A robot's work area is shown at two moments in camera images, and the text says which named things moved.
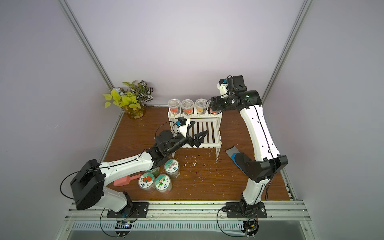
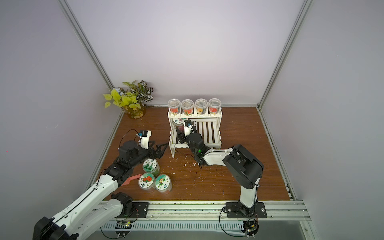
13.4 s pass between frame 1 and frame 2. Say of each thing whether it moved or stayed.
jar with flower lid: moved
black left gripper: moved
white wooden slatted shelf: stayed
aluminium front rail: stayed
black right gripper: moved
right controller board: stayed
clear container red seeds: stayed
